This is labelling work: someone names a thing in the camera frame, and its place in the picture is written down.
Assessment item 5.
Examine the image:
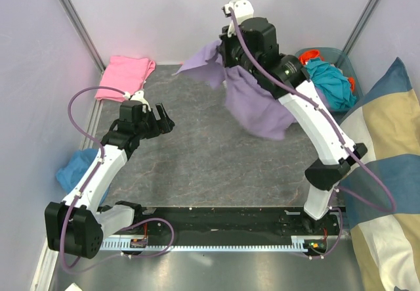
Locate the orange t shirt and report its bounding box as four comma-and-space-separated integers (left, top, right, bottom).
299, 49, 356, 92

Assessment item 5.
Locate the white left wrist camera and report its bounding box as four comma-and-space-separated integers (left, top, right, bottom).
123, 90, 152, 112

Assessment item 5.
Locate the left aluminium frame post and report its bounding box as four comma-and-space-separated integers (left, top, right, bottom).
59, 0, 106, 73

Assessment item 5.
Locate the blue bucket hat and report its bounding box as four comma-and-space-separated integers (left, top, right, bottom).
56, 148, 98, 194

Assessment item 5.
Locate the purple t shirt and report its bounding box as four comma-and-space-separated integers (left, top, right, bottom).
178, 40, 296, 141

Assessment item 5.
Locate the aluminium frame post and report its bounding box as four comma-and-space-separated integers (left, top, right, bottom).
342, 0, 381, 55
59, 0, 106, 73

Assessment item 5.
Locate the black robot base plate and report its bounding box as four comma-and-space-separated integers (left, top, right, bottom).
129, 207, 339, 246

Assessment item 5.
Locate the folded pink t shirt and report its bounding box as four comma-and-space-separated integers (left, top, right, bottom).
95, 56, 156, 102

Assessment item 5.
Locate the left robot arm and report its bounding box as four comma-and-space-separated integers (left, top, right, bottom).
45, 101, 175, 259

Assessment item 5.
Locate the right aluminium frame post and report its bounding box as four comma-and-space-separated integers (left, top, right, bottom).
342, 0, 381, 55

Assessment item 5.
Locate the teal t shirt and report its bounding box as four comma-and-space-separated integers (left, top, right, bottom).
305, 57, 357, 112

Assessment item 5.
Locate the light blue cable duct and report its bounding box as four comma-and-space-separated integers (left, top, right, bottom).
100, 236, 320, 252

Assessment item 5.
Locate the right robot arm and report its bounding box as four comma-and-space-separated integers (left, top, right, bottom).
219, 17, 367, 235

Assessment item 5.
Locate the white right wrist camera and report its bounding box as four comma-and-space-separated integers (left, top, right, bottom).
222, 0, 254, 26

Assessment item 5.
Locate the teal laundry basket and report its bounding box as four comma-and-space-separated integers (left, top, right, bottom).
295, 47, 362, 113

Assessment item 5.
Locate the blue beige checked pillow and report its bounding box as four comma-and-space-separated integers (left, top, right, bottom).
340, 58, 419, 290

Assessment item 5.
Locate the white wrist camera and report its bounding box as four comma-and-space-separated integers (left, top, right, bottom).
123, 90, 152, 112
222, 0, 254, 26

